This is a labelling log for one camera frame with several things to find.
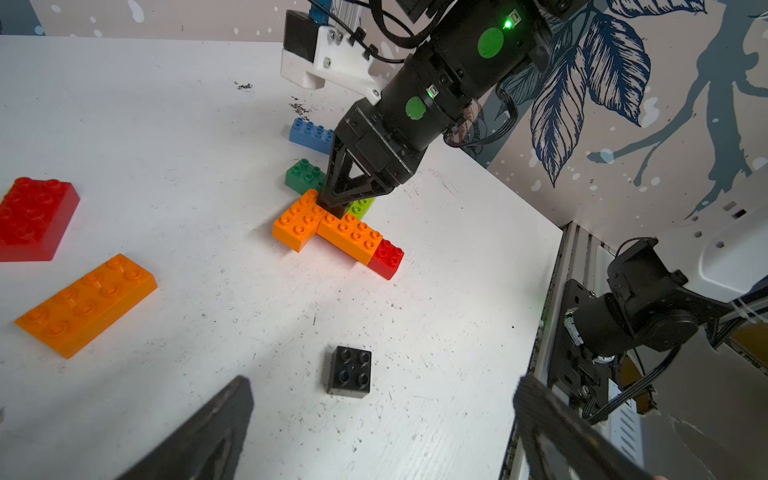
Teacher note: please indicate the dark green lego brick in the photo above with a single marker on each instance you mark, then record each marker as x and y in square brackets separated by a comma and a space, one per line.
[303, 176]

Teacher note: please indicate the light blue lego brick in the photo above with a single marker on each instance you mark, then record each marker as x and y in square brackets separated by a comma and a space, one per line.
[312, 136]

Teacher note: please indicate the lime green lego brick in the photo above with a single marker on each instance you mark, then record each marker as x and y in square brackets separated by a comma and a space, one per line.
[359, 208]

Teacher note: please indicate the orange lego brick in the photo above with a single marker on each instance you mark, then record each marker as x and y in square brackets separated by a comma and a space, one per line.
[299, 224]
[78, 314]
[350, 235]

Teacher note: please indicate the red lego brick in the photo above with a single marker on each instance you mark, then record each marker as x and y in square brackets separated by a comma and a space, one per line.
[386, 259]
[34, 217]

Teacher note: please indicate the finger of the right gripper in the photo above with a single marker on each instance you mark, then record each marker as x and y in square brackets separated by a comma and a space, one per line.
[350, 177]

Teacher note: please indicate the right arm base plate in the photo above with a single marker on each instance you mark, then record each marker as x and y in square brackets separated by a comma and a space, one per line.
[576, 354]

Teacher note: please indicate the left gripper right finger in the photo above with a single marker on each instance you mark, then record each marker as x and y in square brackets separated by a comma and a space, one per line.
[543, 419]

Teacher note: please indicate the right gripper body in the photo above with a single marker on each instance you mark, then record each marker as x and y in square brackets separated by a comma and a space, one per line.
[363, 126]

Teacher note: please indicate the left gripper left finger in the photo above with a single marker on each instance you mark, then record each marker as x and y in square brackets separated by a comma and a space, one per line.
[208, 445]

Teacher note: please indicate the black small lego brick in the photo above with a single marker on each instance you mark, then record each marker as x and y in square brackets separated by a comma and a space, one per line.
[350, 372]

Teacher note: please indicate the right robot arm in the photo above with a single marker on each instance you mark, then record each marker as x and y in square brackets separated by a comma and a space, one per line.
[629, 108]

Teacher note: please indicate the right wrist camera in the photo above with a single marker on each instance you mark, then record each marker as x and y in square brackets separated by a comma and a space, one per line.
[314, 54]

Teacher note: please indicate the red lego brick back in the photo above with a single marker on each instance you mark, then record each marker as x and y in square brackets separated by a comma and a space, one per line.
[34, 217]

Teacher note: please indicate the orange lego brick front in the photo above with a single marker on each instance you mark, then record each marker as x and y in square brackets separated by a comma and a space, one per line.
[350, 235]

